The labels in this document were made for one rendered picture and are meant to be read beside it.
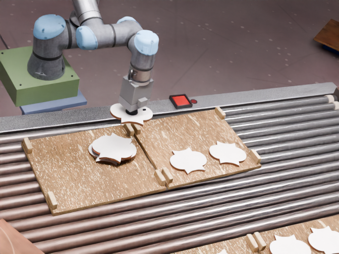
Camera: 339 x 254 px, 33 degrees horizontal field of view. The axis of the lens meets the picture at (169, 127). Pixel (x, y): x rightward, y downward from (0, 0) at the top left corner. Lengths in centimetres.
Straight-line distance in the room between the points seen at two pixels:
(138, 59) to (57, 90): 64
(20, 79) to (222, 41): 278
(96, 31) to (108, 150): 45
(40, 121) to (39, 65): 24
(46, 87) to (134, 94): 56
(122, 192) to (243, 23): 346
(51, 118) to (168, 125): 45
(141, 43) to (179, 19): 322
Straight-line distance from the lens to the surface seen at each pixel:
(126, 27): 188
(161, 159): 213
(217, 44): 481
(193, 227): 196
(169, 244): 189
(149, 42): 180
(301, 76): 477
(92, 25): 185
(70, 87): 240
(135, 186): 201
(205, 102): 250
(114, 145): 207
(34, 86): 233
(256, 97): 264
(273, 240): 200
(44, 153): 207
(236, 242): 194
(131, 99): 190
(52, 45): 229
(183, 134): 226
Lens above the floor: 235
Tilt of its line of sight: 38 degrees down
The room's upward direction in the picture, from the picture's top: 15 degrees clockwise
